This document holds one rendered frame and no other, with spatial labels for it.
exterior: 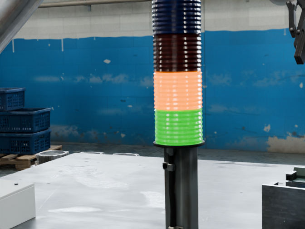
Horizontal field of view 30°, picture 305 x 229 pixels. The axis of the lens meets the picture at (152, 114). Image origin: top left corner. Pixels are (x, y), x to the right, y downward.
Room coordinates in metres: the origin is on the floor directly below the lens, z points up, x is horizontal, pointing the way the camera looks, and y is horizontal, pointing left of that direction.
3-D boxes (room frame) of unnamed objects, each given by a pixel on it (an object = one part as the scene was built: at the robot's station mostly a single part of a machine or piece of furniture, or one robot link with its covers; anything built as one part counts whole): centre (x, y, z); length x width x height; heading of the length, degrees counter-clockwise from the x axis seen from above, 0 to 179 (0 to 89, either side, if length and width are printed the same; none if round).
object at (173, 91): (0.70, -0.03, 1.10); 0.06 x 0.06 x 0.04
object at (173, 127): (0.70, -0.03, 1.05); 0.06 x 0.06 x 0.04
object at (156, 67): (0.70, -0.03, 1.14); 0.06 x 0.06 x 0.04
